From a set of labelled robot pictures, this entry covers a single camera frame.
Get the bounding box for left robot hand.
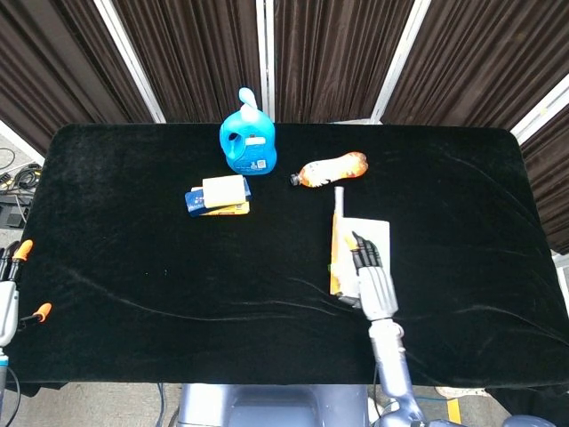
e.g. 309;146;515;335
0;238;53;349

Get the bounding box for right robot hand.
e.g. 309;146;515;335
336;230;400;321

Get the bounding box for white orange package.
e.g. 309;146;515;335
328;185;392;298

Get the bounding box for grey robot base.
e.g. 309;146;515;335
176;383;373;427

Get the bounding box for black floor box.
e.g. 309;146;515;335
0;194;32;230

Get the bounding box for orange drink bottle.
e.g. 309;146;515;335
289;151;369;189

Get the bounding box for yellow cardboard box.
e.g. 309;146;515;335
202;200;251;217

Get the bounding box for white and green sponge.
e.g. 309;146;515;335
202;174;247;209

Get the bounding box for black velvet tablecloth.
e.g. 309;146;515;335
8;123;569;388

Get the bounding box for blue detergent bottle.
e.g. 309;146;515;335
219;86;278;176

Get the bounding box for blue yellow box stack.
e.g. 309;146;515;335
184;180;252;218

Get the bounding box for black cable bundle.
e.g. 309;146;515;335
0;162;44;195

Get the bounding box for white screen frame post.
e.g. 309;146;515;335
0;118;45;166
510;73;569;144
370;0;432;125
255;0;276;124
92;0;166;125

